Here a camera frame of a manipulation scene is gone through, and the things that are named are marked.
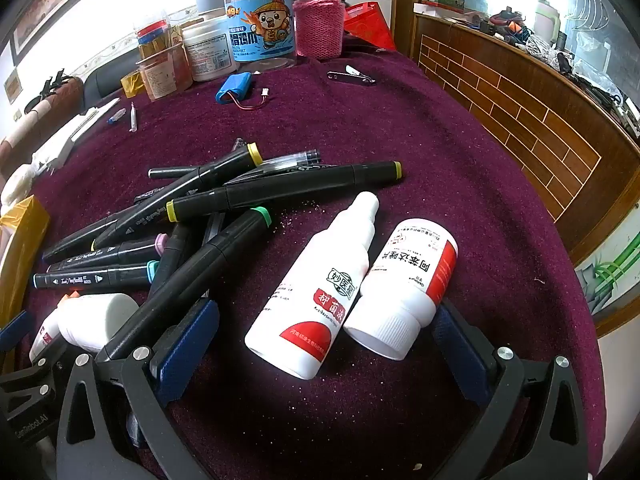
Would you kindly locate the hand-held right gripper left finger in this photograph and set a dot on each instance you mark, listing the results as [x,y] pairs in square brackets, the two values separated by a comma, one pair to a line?
[190,345]

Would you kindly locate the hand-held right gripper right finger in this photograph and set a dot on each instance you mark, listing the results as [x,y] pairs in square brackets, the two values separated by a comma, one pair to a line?
[460,355]

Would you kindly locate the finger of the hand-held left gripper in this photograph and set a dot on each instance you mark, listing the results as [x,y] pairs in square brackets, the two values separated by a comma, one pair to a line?
[45,375]
[12,330]

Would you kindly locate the white bottle green label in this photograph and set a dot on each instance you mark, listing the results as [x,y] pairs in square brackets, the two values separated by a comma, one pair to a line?
[100,320]

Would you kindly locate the black marker green cap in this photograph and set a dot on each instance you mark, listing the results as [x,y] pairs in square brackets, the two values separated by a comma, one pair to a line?
[210,260]

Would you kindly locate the white tray yellow taped rim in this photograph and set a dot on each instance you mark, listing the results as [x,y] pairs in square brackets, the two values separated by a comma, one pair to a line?
[22,240]

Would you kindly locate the white pill bottle red label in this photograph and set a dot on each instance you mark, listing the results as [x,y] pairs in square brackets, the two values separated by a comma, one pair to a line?
[405,280]

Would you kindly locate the black marker light blue cap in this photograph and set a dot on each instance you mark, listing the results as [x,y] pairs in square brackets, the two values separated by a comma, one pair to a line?
[90,278]

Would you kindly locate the plain black marker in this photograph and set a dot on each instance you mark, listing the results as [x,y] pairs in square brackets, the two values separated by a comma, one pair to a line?
[65,247]

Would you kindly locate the black marker lilac cap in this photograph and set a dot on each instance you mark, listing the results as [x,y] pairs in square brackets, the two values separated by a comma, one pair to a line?
[100,255]

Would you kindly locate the white spray bottle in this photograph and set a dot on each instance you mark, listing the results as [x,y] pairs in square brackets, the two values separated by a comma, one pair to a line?
[310,305]

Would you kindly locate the slim black pen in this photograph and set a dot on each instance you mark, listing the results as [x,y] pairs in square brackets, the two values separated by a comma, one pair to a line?
[172,172]

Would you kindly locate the black marker yellow cap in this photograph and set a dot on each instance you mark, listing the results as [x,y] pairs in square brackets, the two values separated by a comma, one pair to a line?
[210,172]

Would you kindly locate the black marker olive caps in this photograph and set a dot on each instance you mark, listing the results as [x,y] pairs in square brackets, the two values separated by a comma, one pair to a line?
[280,190]

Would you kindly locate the clear gel pen black cap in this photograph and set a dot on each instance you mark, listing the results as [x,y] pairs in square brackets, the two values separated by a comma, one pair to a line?
[290,160]

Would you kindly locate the bamboo painted panel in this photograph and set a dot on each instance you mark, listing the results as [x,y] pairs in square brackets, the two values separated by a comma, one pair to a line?
[607,275]

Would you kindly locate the maroon tablecloth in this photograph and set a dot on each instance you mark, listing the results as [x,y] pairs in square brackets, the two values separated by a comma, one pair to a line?
[450,185]

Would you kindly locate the white papers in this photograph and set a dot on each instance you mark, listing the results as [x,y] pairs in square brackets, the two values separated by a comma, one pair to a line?
[60,147]

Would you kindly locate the brown sofa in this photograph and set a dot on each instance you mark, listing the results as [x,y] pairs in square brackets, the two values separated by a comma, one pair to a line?
[55,100]

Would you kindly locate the wooden brick pattern counter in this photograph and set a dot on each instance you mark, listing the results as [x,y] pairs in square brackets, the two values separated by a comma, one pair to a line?
[500,110]

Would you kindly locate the small black object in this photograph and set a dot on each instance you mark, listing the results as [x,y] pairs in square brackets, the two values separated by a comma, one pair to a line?
[54,80]

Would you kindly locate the black leather sofa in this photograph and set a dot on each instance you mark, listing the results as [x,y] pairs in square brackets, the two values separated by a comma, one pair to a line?
[102,82]

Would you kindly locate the white plastic jar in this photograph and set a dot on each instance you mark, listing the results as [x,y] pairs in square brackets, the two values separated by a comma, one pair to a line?
[207,55]

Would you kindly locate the metal nail clipper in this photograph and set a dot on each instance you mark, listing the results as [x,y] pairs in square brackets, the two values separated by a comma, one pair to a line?
[357,78]

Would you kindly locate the jar with coloured lids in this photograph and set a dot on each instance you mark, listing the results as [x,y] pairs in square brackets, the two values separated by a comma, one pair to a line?
[152,35]

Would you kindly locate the clear jar blue cartoon label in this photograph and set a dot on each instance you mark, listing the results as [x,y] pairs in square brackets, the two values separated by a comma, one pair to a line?
[260,25]

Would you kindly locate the red bag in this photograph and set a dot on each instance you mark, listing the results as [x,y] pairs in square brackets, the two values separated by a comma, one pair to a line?
[370,22]

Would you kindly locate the pink thermos knitted sleeve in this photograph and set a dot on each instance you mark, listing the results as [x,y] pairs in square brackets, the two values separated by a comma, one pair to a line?
[317,25]

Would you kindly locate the grey lidded container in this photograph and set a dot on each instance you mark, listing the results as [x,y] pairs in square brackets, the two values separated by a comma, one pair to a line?
[210,1]

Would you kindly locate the white green jug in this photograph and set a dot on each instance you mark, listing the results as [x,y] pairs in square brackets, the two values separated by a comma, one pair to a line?
[544,17]

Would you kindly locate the yellow wall plaque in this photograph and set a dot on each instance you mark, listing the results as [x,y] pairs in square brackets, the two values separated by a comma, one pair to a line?
[12,86]

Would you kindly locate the framed wall picture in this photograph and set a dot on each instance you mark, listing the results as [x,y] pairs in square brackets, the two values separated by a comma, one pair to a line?
[55,0]

